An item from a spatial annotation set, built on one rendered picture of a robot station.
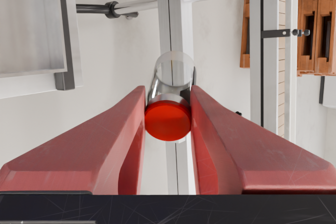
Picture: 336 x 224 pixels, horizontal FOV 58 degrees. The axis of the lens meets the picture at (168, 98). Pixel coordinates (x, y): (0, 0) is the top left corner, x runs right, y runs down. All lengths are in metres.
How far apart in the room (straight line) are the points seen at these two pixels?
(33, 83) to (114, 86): 1.28
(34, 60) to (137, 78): 1.42
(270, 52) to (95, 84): 0.92
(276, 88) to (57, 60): 0.78
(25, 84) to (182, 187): 1.07
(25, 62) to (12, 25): 0.05
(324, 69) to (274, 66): 1.79
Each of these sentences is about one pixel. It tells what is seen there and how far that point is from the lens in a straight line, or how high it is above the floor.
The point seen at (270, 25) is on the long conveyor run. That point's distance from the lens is 1.06.
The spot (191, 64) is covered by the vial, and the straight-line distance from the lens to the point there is 0.15.
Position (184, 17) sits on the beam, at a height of 0.55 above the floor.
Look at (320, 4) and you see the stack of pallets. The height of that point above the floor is 0.68.
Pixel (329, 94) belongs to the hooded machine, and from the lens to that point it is 6.43.
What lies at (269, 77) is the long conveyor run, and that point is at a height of 0.91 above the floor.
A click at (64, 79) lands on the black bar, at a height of 0.90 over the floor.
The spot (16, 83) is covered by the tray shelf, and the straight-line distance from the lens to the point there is 0.42.
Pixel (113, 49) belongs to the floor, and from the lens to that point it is 1.70.
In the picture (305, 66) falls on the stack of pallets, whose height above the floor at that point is 0.59.
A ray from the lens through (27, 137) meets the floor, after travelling 1.45.
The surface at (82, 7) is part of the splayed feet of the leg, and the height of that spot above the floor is 0.10.
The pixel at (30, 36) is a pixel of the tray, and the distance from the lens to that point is 0.43.
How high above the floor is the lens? 1.26
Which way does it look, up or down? 38 degrees down
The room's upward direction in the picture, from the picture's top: 94 degrees clockwise
